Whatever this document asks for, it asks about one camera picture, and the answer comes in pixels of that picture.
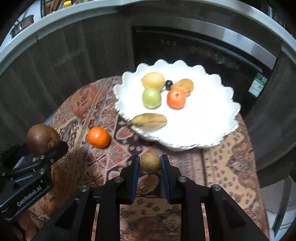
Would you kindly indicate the brown kiwi fruit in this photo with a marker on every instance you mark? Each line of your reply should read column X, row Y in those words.
column 40, row 138

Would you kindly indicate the white scalloped ceramic bowl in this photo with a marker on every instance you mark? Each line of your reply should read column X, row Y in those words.
column 209, row 114

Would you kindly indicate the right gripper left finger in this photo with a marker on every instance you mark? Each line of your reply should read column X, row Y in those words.
column 94, row 212

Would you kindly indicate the green apple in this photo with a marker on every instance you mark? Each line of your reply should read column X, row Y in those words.
column 151, row 98

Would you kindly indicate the black wire spice rack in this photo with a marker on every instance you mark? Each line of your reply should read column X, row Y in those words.
column 50, row 6

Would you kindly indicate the black built-in dishwasher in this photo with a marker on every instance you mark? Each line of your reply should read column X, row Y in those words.
column 236, row 58

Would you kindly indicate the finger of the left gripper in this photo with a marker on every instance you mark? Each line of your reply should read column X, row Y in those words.
column 51, row 156
column 13, row 154

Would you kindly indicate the green energy label sticker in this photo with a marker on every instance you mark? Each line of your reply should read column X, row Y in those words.
column 257, row 85

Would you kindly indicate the orange mandarin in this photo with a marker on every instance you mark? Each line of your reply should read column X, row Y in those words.
column 176, row 98
column 98, row 137

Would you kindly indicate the small yellow banana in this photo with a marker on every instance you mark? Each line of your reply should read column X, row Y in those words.
column 149, row 121

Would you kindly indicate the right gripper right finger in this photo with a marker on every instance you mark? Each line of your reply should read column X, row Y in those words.
column 207, row 213

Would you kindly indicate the yellow round pear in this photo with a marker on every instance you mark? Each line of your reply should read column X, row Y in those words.
column 154, row 80

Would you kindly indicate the dark plum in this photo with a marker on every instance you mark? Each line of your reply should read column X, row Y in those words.
column 168, row 84

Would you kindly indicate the steel saucepan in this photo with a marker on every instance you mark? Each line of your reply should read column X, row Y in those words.
column 21, row 25

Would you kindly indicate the yellow capped bottle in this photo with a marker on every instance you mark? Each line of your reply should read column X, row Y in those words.
column 67, row 3

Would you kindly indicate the black microwave oven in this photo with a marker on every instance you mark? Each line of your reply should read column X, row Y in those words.
column 272, row 13

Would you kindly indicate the small tan longan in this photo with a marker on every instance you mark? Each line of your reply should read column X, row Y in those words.
column 150, row 162

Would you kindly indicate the yellow mango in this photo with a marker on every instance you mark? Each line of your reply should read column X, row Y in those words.
column 185, row 85

